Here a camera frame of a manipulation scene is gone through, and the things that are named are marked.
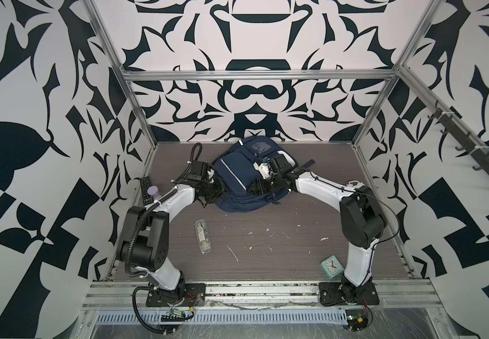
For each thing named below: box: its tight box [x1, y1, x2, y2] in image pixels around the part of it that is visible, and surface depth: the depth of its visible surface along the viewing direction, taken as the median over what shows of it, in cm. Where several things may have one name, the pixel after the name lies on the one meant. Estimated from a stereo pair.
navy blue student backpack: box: [211, 135, 298, 213], surface depth 96 cm
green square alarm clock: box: [320, 254, 345, 279], surface depth 81 cm
